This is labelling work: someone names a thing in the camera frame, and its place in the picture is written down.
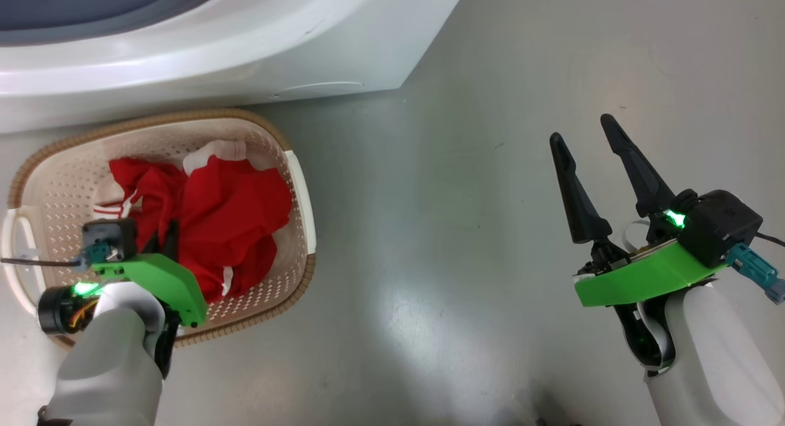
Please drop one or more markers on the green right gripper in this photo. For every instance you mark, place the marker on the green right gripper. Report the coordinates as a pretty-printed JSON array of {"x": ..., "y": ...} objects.
[{"x": 650, "y": 279}]

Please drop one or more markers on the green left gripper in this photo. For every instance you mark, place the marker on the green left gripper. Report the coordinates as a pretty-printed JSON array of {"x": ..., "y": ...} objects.
[{"x": 165, "y": 279}]

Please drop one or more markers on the red and white garment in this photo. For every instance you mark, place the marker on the red and white garment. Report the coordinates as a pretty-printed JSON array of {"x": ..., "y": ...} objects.
[{"x": 233, "y": 211}]

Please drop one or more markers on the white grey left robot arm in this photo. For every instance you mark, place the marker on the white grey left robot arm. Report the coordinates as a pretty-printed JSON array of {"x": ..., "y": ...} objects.
[{"x": 110, "y": 365}]

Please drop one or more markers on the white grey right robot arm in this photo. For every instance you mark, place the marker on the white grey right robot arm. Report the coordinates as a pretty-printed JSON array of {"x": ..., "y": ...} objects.
[{"x": 711, "y": 365}]

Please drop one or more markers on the cream perforated laundry basket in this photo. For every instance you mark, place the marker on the cream perforated laundry basket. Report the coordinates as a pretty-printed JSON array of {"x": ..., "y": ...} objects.
[{"x": 61, "y": 174}]

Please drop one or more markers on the white front-load washing machine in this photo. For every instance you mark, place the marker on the white front-load washing machine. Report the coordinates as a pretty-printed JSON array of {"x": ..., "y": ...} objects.
[{"x": 245, "y": 46}]

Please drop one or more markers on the round white filter cover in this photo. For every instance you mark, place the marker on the round white filter cover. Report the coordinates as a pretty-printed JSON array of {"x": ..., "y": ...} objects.
[{"x": 319, "y": 90}]

